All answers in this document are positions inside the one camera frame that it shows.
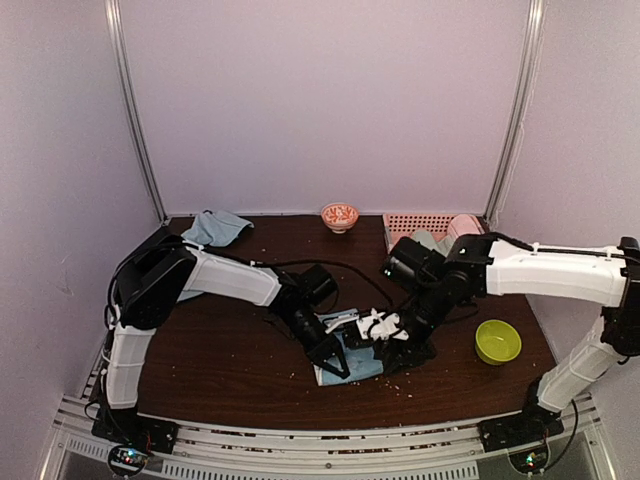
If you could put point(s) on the orange patterned ceramic bowl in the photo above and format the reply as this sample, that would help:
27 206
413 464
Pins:
339 217

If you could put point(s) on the lime green bowl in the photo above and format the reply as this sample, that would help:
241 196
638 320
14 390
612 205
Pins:
497 342

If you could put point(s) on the blue polka dot towel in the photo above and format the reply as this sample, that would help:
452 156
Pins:
361 361

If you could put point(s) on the pink rolled towel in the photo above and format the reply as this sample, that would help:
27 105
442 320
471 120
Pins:
464 224

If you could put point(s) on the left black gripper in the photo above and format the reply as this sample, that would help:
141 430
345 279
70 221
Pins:
325 353

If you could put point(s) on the left aluminium frame post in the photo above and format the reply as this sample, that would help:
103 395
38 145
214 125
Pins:
116 33

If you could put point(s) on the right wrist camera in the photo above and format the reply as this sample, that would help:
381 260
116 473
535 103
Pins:
383 326

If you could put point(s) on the pink plastic basket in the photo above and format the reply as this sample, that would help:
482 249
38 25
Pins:
399 225

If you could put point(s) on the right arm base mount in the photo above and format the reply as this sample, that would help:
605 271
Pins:
515 430

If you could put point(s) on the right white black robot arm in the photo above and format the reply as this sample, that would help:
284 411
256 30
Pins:
494 264

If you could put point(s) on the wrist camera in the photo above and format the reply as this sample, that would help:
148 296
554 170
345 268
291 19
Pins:
383 326
334 322

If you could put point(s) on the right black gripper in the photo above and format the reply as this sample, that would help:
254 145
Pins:
410 353

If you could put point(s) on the aluminium frame post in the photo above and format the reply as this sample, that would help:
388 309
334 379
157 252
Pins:
116 33
514 135

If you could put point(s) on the front aluminium rail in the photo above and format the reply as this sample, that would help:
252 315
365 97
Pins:
449 450

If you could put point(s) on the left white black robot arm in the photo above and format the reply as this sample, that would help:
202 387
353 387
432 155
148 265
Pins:
148 284

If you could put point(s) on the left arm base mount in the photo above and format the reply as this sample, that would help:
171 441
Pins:
145 434

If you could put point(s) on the right aluminium frame post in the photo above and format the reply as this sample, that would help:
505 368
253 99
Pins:
514 135

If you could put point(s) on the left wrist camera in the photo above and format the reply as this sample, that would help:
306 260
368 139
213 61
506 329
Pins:
334 322

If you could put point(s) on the plain light blue towel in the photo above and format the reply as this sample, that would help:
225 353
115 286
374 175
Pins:
209 228

